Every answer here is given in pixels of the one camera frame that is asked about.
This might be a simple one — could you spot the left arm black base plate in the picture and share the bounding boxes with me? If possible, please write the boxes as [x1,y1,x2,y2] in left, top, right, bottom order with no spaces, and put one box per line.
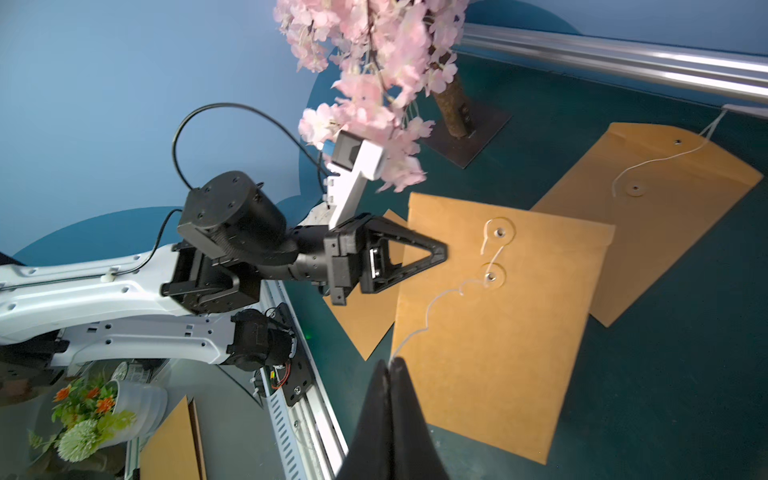
[265,302,315,407]

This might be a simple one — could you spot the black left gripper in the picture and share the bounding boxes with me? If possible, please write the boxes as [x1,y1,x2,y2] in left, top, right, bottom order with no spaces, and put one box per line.
[324,214,448,306]

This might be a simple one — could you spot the brown cardboard box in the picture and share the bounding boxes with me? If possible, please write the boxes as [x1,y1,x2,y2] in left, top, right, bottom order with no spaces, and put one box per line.
[138,396,207,480]

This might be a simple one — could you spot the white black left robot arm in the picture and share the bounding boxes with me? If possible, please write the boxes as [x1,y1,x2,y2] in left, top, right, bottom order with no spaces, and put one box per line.
[1,171,448,378]

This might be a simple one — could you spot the white pot orange green flowers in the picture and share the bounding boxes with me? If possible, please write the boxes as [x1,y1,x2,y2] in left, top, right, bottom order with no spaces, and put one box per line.
[28,376,168,463]

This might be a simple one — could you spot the back horizontal aluminium bar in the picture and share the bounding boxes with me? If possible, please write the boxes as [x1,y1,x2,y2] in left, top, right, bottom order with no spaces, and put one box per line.
[462,24,767,105]

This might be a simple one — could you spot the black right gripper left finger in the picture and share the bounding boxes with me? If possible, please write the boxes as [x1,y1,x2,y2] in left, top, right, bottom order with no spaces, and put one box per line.
[336,361,393,480]

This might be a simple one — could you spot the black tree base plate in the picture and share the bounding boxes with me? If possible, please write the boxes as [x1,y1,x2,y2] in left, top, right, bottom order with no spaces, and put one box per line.
[421,101,512,169]

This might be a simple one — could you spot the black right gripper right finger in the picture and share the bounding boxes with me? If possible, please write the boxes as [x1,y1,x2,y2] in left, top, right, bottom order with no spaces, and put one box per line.
[389,357,449,480]

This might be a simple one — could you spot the aluminium front mounting rail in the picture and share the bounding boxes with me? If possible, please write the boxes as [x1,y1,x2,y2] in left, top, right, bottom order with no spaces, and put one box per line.
[258,281,348,479]

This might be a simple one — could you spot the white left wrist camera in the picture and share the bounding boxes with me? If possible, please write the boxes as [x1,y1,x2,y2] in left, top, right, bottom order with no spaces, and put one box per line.
[322,130,384,229]

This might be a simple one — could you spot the pink artificial blossom tree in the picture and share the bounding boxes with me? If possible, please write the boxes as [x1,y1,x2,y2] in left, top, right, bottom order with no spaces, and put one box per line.
[273,0,469,193]

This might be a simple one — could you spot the kraft paper file bag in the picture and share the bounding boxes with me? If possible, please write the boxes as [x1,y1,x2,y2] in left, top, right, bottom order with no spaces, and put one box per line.
[533,122,763,327]
[323,208,410,362]
[392,193,615,463]

